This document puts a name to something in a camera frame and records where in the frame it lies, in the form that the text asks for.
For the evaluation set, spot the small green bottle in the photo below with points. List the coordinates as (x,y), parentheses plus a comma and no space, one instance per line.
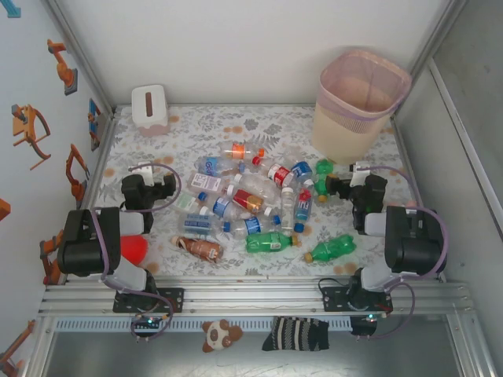
(323,169)

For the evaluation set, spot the bottle pale green label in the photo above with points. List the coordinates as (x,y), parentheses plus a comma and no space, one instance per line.
(184,202)

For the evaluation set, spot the clear bottle pink label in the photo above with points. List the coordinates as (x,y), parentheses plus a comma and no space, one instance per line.
(206,182)

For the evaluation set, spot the Fiji water bottle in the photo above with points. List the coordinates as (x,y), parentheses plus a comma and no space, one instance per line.
(302,210)

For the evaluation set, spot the bottle dark blue label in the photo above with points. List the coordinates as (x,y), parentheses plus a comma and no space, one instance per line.
(196,224)

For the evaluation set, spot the clear bottle light blue label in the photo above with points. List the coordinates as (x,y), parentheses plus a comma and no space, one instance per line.
(212,165)

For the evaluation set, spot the slim clear bottle white cap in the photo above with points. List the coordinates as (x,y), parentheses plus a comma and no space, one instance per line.
(287,212)

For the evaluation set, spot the clear bottle red label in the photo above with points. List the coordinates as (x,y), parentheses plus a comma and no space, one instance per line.
(280,174)

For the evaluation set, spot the green bottle yellow cap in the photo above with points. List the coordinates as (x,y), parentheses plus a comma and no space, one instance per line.
(334,248)

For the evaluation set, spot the brown drink bottle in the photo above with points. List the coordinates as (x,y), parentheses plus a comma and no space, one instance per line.
(202,248)

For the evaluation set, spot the clear bottle no label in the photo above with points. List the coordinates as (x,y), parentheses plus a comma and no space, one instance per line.
(259,186)

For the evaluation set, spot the clear bottle orange label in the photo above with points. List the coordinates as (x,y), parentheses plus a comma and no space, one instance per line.
(238,151)

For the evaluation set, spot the bottle red gold label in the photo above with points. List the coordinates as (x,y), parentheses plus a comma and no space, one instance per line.
(247,200)

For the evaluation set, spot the green bottle white label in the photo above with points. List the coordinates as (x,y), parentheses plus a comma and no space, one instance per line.
(267,242)

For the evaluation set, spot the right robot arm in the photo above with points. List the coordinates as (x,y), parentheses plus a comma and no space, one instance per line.
(412,251)

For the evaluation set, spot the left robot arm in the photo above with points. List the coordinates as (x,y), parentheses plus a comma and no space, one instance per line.
(78,251)

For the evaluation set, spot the beige bin with pink bag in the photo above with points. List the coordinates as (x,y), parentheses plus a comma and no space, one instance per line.
(346,129)

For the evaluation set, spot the small bottle blue label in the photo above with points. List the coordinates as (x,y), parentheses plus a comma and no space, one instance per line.
(302,169)

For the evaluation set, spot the white tissue box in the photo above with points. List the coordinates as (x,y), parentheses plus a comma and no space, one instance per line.
(139,106)

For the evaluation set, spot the floral table cloth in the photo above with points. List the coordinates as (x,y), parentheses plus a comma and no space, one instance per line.
(275,265)

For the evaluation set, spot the controller board with LED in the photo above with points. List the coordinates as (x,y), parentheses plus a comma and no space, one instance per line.
(149,322)
(365,324)

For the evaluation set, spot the black white striped sock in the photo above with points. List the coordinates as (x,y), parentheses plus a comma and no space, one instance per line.
(294,334)

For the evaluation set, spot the panda plush toy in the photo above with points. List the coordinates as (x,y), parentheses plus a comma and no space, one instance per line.
(218,335)

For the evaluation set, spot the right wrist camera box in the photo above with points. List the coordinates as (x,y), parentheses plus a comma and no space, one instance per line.
(359,173)

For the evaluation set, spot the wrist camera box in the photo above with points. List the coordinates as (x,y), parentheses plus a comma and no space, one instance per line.
(145,169)
(359,173)

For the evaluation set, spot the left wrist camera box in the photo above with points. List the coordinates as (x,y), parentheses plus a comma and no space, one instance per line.
(145,169)

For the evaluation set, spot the blue orange wall sticker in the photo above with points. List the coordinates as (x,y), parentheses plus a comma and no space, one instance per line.
(94,125)

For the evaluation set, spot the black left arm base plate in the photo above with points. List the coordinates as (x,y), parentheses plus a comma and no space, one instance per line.
(175,300)

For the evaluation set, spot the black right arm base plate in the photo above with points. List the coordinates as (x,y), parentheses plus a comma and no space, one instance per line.
(334,300)

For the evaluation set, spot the orange claw wall sticker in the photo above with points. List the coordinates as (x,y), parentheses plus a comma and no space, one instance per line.
(23,125)

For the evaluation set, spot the orange block wall sticker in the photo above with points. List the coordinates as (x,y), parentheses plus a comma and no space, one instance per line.
(4,208)

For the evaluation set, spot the aluminium front rail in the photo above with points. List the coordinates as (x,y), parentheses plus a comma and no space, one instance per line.
(255,298)

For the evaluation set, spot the aluminium corner post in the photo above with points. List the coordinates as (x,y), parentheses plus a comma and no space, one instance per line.
(452,9)
(84,59)

